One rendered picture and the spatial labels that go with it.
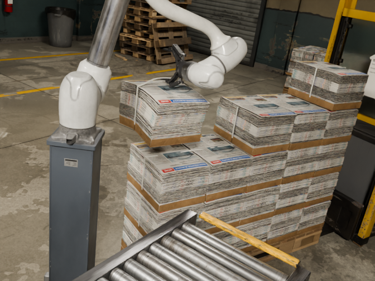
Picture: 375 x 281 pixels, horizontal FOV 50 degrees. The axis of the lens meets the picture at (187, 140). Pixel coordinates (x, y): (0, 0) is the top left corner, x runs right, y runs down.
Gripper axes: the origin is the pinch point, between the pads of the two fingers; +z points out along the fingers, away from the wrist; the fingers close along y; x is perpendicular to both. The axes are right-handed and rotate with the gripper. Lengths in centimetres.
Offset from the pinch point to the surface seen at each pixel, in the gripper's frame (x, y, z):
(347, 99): 122, 17, -23
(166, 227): -27, 55, -54
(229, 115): 51, 30, 6
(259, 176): 59, 61, -18
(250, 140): 51, 40, -15
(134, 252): -45, 56, -62
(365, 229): 163, 113, -33
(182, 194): 6, 63, -18
